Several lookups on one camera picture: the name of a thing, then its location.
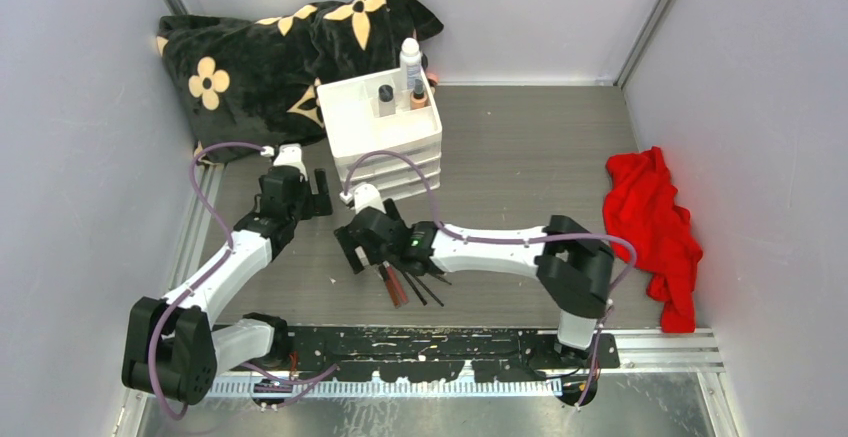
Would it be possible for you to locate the black cap clear bottle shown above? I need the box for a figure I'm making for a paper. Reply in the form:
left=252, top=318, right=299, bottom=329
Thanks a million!
left=377, top=84, right=396, bottom=117

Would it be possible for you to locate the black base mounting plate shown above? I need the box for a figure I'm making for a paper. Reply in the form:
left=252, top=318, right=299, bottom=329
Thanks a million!
left=252, top=326, right=621, bottom=383

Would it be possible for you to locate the white spray bottle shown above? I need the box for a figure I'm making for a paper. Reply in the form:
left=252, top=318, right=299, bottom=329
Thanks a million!
left=399, top=37, right=423, bottom=90

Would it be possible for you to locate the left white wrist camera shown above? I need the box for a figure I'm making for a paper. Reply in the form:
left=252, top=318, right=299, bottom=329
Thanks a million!
left=271, top=144, right=309, bottom=180

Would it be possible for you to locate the dark red lip gloss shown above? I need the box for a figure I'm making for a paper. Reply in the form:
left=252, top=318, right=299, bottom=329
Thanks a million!
left=377, top=264, right=402, bottom=308

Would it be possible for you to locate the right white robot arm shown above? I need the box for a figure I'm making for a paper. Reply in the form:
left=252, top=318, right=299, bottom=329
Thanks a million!
left=334, top=200, right=614, bottom=368

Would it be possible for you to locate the red lip gloss tube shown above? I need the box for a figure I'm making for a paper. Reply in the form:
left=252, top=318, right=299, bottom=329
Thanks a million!
left=382, top=263, right=408, bottom=308

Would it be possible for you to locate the small cream box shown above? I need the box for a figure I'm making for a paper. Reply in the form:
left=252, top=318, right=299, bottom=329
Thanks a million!
left=354, top=246, right=371, bottom=269

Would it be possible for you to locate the red cloth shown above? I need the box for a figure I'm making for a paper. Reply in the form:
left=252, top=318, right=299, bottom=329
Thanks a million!
left=602, top=146, right=703, bottom=333

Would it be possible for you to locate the beige foundation bottle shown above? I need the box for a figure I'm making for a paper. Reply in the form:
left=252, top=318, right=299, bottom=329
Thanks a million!
left=410, top=79, right=428, bottom=110

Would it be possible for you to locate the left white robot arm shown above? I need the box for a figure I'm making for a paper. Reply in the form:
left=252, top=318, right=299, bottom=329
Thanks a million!
left=121, top=164, right=332, bottom=405

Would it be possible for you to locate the white plastic drawer organizer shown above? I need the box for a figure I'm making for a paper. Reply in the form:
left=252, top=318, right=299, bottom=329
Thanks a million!
left=316, top=68, right=443, bottom=200

